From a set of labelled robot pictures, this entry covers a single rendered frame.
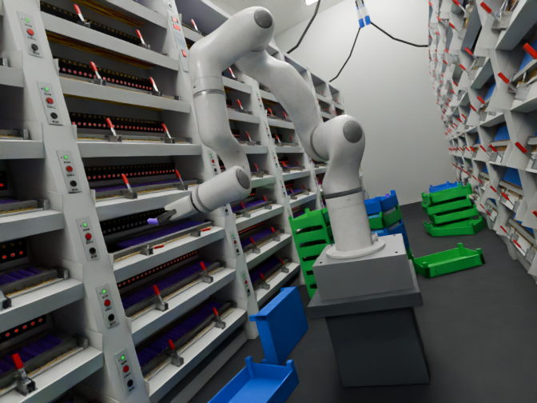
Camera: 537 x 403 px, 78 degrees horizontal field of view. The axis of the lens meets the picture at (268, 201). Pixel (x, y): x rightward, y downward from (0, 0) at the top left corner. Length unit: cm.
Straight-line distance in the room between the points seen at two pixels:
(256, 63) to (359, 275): 70
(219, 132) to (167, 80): 83
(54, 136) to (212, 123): 45
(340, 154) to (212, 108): 39
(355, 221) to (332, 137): 26
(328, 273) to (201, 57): 71
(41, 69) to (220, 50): 51
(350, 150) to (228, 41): 45
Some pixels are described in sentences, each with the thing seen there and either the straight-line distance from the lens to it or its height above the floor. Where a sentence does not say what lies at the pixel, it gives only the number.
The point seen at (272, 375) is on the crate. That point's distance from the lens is 131.
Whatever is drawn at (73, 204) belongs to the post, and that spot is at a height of 75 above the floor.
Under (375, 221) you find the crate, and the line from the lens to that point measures 177.
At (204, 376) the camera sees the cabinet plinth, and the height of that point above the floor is 2.
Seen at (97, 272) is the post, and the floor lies 55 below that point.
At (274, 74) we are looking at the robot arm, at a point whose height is 97.
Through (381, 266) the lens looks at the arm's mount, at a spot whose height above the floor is 35.
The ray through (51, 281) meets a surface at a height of 56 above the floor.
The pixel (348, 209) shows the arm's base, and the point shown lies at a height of 53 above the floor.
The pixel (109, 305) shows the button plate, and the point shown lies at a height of 44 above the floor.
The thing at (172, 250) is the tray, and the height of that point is 53.
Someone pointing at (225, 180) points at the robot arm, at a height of 70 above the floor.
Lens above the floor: 64
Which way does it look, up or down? 1 degrees down
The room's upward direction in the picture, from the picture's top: 15 degrees counter-clockwise
